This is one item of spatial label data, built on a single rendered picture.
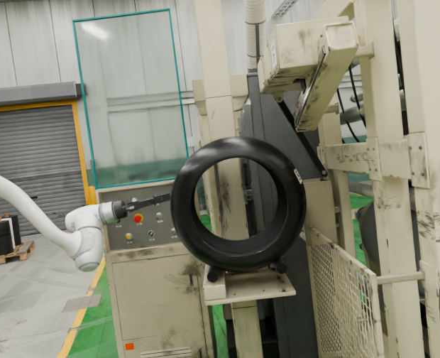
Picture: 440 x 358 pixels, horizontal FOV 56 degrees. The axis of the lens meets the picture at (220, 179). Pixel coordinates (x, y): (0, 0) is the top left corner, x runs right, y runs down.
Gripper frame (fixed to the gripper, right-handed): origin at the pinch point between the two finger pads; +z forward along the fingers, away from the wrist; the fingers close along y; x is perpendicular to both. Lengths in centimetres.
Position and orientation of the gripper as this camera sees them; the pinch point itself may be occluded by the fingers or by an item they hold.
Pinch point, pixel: (162, 198)
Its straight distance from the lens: 177.4
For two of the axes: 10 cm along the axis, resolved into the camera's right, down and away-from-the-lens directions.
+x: 2.6, 9.6, 0.6
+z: 9.7, -2.6, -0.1
